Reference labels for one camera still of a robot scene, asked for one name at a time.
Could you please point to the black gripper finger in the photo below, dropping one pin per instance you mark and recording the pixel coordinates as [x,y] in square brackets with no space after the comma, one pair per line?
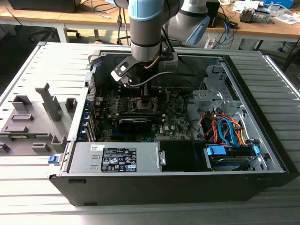
[146,93]

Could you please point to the silver CPU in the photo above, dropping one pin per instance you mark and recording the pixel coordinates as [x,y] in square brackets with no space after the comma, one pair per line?
[145,106]

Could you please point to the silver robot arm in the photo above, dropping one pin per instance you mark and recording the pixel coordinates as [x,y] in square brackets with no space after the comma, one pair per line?
[145,28]

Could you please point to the CPU socket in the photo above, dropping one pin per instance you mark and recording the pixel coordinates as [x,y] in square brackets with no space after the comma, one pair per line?
[134,105]

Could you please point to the CPU cooler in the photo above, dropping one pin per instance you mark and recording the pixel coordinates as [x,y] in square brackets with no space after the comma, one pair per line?
[247,15]

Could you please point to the green motherboard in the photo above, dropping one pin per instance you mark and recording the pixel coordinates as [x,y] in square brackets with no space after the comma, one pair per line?
[173,117]

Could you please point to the black graphics card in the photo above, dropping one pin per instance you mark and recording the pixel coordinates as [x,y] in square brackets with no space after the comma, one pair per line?
[133,127]

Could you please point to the silver metal drive cage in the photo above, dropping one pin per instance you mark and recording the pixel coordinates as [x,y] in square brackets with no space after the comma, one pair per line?
[211,96]

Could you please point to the hard disk in blue carrier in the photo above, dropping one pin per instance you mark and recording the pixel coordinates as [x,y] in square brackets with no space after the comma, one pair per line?
[216,150]

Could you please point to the grey power supply unit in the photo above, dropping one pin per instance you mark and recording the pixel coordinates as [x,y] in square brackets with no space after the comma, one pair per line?
[82,159]

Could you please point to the black speaker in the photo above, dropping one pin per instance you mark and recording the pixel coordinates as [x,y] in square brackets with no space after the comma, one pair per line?
[214,14]

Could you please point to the black PC case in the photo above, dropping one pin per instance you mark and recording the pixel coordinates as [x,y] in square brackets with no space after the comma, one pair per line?
[140,187]

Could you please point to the wooden desk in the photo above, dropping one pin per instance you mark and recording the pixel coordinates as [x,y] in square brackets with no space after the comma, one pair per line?
[47,16]
[257,27]

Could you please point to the grey parts rack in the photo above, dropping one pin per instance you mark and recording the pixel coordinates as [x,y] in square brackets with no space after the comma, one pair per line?
[39,126]

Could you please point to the blue case latch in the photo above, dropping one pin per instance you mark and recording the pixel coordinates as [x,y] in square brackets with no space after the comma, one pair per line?
[52,159]

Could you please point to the black monitor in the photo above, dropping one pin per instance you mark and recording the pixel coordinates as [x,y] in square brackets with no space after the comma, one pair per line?
[42,5]

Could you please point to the green RAM stick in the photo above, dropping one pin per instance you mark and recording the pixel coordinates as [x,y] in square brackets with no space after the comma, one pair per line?
[23,136]

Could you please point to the small metal box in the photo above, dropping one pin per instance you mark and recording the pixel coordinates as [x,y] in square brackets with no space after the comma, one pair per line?
[262,16]

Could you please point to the blue box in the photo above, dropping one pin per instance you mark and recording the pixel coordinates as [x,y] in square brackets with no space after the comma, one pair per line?
[279,2]

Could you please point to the white wrist camera on bracket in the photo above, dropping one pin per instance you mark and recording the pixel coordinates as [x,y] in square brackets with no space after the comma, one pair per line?
[120,70]

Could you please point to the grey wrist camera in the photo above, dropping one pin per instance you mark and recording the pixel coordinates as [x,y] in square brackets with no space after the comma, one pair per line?
[170,63]

